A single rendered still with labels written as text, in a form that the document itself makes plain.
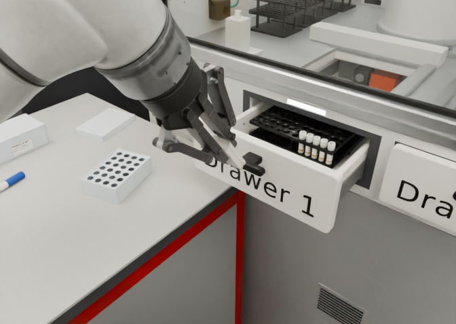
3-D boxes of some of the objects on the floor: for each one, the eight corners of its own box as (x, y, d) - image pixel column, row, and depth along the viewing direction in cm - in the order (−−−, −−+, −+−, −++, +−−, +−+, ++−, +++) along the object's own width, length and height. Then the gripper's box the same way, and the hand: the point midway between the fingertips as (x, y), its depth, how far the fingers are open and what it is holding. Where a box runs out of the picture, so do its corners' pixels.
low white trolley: (89, 553, 93) (-23, 375, 52) (-28, 378, 127) (-154, 183, 85) (245, 362, 131) (252, 169, 89) (123, 265, 164) (87, 92, 122)
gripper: (145, 129, 40) (233, 209, 60) (215, 28, 43) (277, 136, 62) (100, 107, 44) (195, 189, 64) (166, 15, 47) (239, 121, 66)
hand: (228, 153), depth 60 cm, fingers closed
